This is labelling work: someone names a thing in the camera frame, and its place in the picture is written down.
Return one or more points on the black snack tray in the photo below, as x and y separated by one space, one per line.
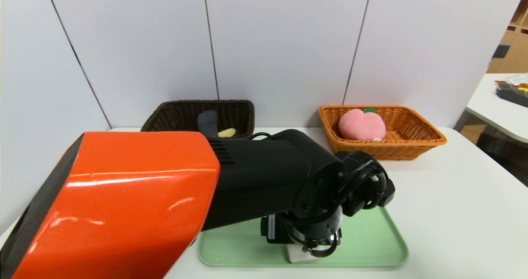
515 97

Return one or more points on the pink plush peach toy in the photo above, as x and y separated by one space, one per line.
362 126

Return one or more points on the blue and yellow spoon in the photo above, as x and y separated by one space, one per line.
227 132

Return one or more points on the light green plastic tray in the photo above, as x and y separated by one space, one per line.
371 242

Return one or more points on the white rectangular sponge block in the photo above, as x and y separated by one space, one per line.
297 257

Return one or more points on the dark brown wicker basket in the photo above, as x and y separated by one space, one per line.
181 114

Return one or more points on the light wooden shelf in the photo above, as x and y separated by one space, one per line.
515 52

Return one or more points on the orange wicker basket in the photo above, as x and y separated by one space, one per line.
412 143

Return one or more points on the white side table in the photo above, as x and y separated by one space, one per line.
503 120

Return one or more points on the colourful snack packet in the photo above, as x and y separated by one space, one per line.
513 80

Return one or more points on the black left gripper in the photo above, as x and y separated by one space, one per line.
271 229

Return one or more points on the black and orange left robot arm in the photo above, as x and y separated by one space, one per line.
144 196

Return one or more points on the dark grey towel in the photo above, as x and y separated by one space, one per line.
207 122

